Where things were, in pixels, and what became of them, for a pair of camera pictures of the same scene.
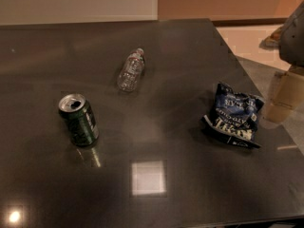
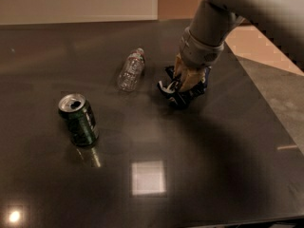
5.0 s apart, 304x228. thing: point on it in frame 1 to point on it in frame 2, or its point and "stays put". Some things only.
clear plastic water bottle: x=131 y=71 stays put
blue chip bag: x=234 y=117 to x=170 y=88
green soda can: x=80 y=120 stays put
